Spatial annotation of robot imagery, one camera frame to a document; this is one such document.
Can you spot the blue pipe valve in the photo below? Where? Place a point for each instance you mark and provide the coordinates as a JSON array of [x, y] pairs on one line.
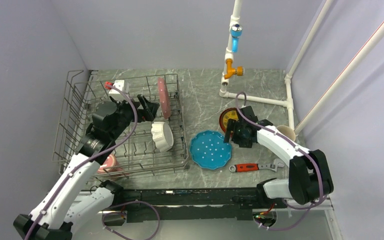
[[235, 32]]

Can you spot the blue polka dot plate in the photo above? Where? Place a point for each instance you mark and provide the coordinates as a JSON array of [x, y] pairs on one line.
[[209, 151]]

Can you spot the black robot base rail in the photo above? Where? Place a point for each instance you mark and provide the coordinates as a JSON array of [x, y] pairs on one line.
[[239, 203]]

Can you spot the white scalloped bowl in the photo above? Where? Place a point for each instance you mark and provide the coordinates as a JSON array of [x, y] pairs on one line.
[[162, 136]]

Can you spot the beige ceramic mug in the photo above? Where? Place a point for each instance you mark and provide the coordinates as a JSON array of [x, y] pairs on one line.
[[287, 131]]

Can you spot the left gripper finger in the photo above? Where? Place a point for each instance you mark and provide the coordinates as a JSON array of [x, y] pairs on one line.
[[146, 104], [148, 115]]

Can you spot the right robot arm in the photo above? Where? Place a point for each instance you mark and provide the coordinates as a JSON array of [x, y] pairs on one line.
[[309, 176]]

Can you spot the white pvc pipe frame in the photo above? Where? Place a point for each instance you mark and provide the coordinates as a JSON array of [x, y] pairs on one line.
[[321, 40]]

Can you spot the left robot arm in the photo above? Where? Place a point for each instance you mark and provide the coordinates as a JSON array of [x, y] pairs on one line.
[[56, 217]]

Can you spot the red handled adjustable wrench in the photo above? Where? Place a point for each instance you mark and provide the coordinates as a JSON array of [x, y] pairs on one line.
[[249, 167]]

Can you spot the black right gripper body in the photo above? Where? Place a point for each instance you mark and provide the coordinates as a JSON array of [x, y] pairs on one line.
[[239, 135]]

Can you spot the yellow and red plate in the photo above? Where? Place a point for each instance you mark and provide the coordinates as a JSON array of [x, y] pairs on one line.
[[225, 116]]

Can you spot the orange pipe fitting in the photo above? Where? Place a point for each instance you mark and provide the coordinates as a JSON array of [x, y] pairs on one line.
[[231, 71]]

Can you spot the grey wire dish rack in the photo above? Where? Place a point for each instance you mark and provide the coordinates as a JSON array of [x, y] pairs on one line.
[[137, 156]]

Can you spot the pink ghost pattern mug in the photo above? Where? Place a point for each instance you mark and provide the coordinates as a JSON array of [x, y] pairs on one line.
[[110, 165]]

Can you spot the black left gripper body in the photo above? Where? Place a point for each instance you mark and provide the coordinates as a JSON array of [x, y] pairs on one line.
[[126, 112]]

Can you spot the pink polka dot plate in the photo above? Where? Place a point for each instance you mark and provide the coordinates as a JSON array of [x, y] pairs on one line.
[[164, 98]]

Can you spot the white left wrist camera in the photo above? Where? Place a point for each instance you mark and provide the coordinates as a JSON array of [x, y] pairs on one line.
[[115, 87]]

